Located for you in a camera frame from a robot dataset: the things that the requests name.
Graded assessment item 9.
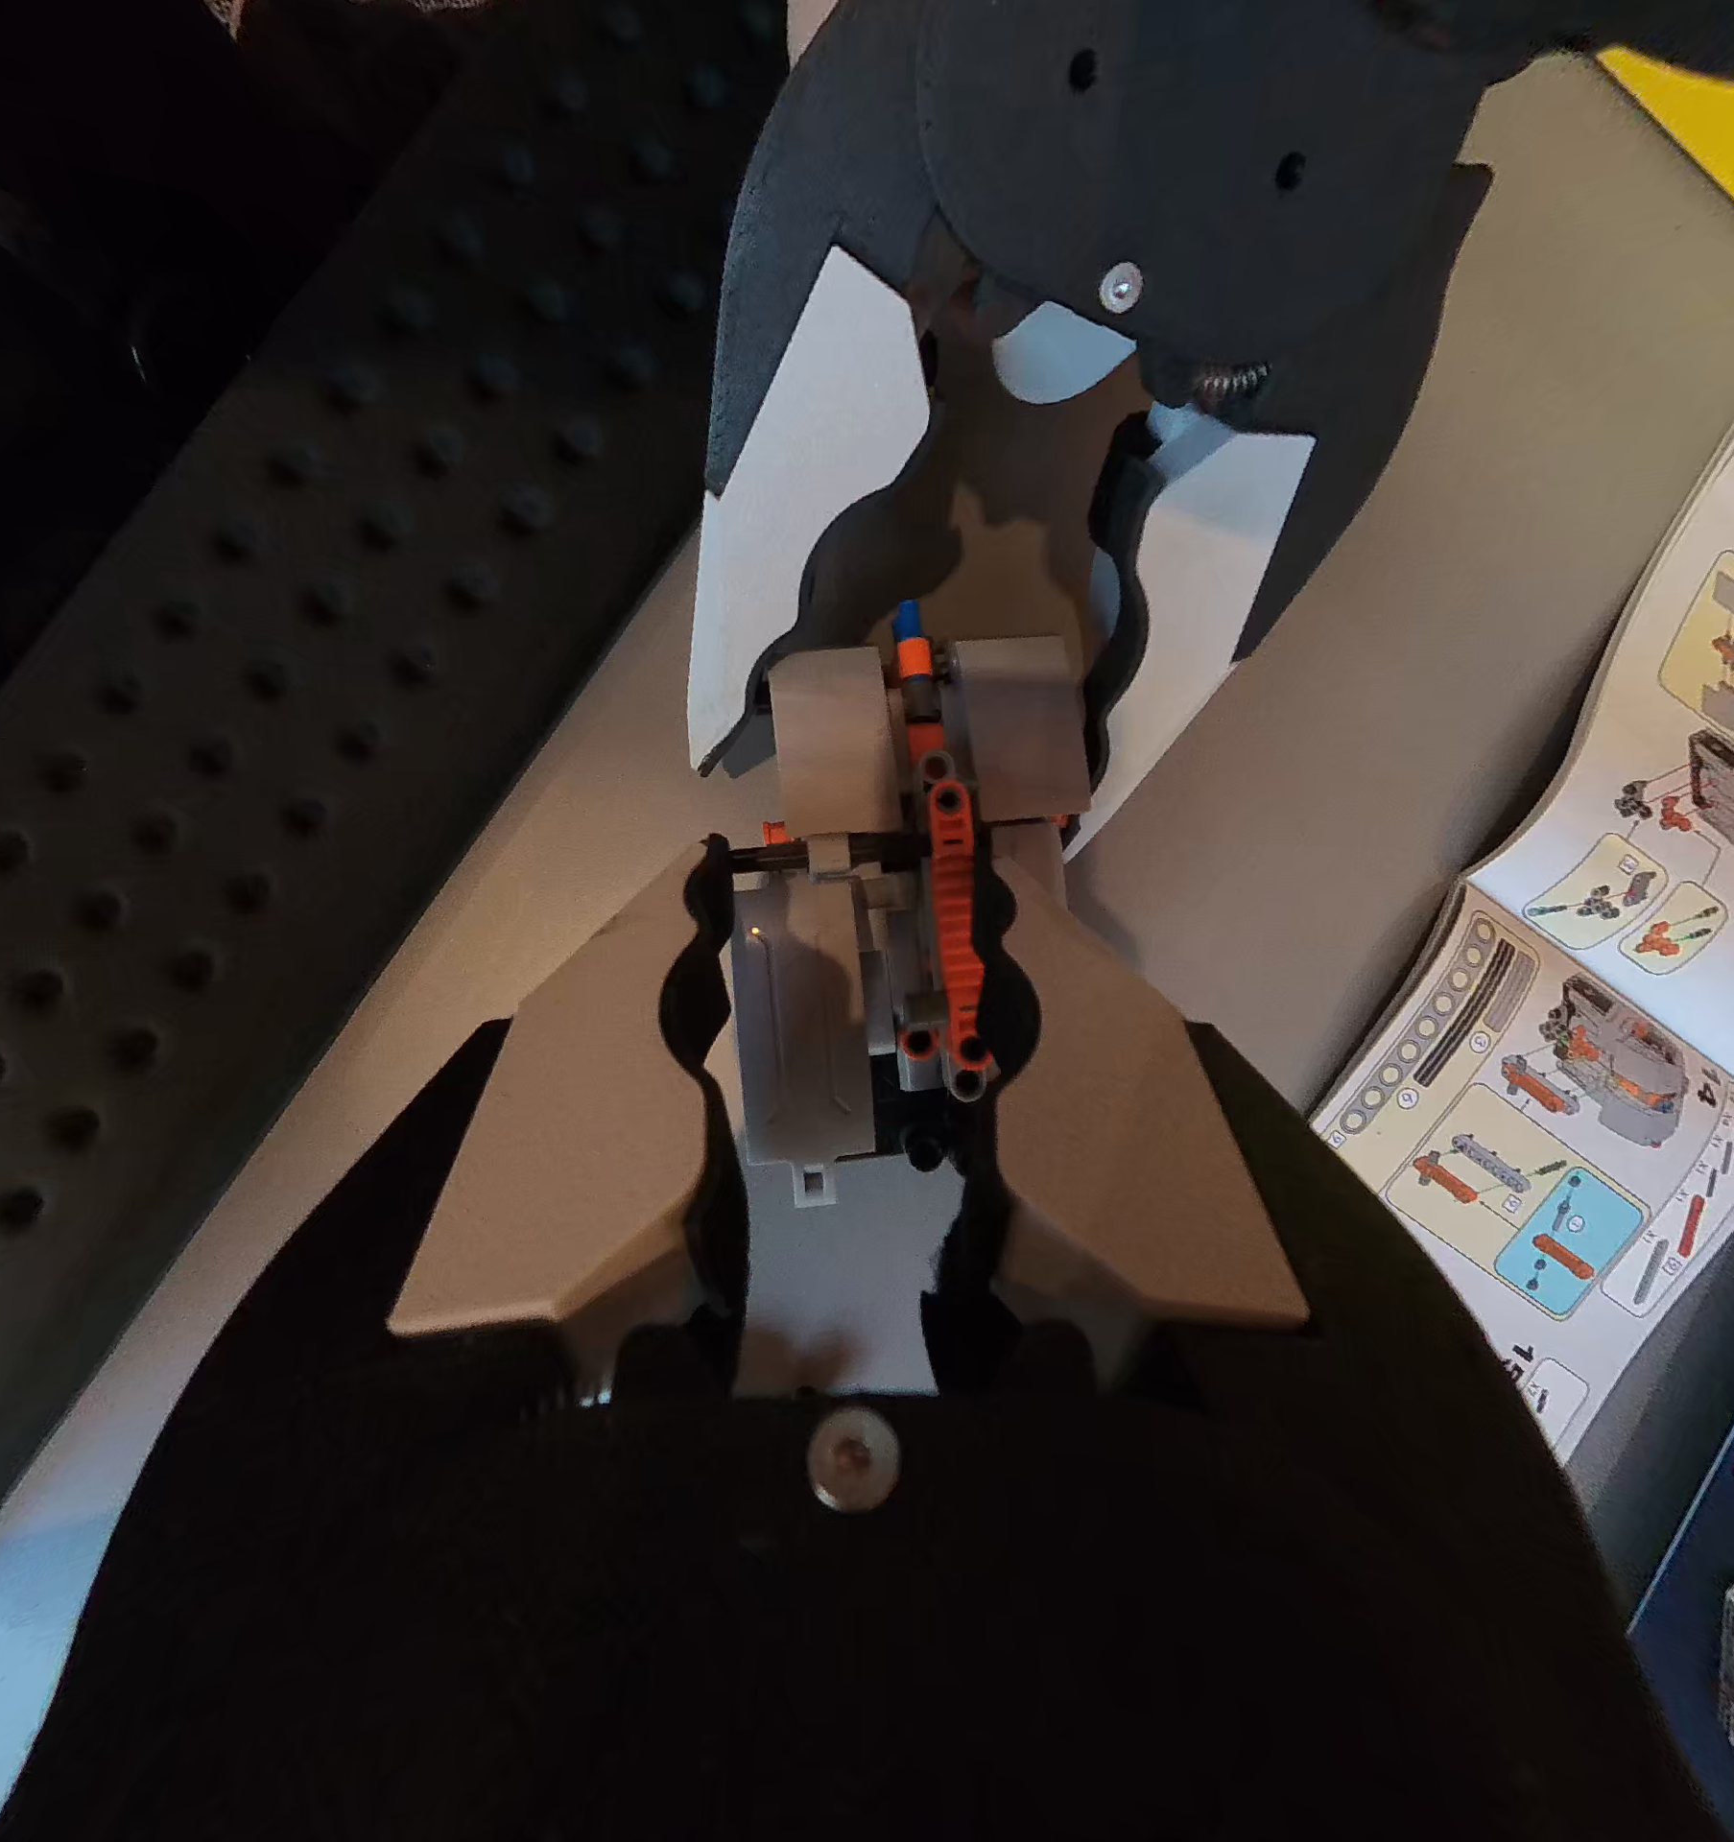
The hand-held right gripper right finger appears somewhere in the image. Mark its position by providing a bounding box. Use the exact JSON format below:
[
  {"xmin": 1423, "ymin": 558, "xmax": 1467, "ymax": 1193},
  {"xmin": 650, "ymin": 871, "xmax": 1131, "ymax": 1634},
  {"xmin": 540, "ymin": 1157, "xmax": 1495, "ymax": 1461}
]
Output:
[{"xmin": 921, "ymin": 861, "xmax": 1311, "ymax": 1395}]

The yellow box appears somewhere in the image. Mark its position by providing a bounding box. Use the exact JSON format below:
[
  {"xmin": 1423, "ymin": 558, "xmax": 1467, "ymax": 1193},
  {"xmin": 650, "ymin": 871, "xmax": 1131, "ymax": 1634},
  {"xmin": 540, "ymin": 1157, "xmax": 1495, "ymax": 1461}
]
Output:
[{"xmin": 1599, "ymin": 48, "xmax": 1734, "ymax": 250}]

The blue printed booklet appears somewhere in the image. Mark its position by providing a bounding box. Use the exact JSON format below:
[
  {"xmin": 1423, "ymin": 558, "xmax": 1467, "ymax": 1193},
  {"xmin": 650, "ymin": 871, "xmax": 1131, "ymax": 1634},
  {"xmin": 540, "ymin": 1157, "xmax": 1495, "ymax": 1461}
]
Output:
[{"xmin": 1627, "ymin": 1331, "xmax": 1734, "ymax": 1842}]

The grey orange building block model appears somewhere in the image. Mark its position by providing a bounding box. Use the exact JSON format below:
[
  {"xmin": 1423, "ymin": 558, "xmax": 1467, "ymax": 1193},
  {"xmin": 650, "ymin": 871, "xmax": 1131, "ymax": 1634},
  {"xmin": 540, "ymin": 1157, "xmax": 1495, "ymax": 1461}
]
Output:
[{"xmin": 730, "ymin": 597, "xmax": 1099, "ymax": 1203}]

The dark perforated panel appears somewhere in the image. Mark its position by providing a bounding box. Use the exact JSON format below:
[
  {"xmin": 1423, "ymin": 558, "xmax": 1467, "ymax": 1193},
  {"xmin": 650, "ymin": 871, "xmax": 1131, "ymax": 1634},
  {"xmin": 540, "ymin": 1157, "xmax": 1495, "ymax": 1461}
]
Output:
[{"xmin": 0, "ymin": 0, "xmax": 790, "ymax": 1570}]

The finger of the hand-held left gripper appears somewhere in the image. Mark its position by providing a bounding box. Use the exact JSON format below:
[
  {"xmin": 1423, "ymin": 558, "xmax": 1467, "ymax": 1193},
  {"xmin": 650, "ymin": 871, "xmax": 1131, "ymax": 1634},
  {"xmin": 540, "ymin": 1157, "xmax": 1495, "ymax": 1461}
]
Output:
[
  {"xmin": 1061, "ymin": 400, "xmax": 1319, "ymax": 865},
  {"xmin": 684, "ymin": 242, "xmax": 943, "ymax": 781}
]

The open instruction booklet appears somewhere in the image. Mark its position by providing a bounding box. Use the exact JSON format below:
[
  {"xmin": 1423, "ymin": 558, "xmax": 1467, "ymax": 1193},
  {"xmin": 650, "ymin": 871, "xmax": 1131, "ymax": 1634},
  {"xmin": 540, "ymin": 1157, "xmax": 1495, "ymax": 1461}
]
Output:
[{"xmin": 1311, "ymin": 374, "xmax": 1734, "ymax": 1463}]

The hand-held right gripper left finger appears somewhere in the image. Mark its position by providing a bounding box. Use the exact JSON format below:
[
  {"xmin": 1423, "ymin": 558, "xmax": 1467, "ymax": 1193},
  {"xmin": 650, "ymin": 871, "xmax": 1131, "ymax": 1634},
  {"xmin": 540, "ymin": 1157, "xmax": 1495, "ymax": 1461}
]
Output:
[{"xmin": 384, "ymin": 841, "xmax": 754, "ymax": 1395}]

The grey desk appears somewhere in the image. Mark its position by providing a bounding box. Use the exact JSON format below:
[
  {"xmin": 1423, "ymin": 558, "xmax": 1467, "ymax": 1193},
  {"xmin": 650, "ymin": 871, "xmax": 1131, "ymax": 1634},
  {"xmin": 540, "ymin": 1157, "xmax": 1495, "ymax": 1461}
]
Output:
[{"xmin": 0, "ymin": 58, "xmax": 1734, "ymax": 1672}]

